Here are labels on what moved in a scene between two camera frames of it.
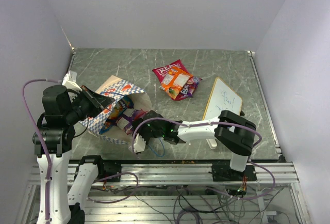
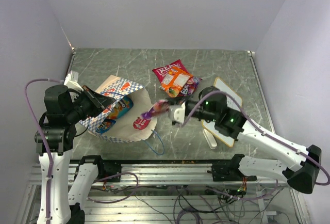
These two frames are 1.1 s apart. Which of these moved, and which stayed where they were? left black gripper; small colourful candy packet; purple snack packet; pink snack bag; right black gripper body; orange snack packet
Moved: purple snack packet; right black gripper body
Stayed: orange snack packet; pink snack bag; small colourful candy packet; left black gripper
